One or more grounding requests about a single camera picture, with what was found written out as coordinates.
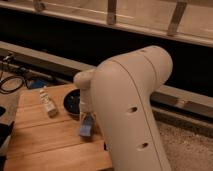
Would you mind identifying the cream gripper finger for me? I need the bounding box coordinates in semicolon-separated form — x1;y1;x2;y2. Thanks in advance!
80;113;85;124
91;112;97;126

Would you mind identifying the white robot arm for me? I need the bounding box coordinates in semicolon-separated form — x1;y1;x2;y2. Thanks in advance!
74;46;173;171

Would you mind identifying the black round bowl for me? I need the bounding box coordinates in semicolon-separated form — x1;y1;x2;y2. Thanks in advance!
63;89;80;116

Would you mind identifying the small white bottle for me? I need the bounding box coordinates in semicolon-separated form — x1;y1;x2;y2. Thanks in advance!
39;88;58;118

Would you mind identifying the blue object on floor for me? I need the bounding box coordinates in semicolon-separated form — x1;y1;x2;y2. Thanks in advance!
29;79;47;89

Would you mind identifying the dark object at left edge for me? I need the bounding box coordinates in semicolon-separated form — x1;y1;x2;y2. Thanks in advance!
0;105;16;171

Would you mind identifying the black cable loop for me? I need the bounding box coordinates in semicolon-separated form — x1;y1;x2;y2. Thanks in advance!
0;74;26;95

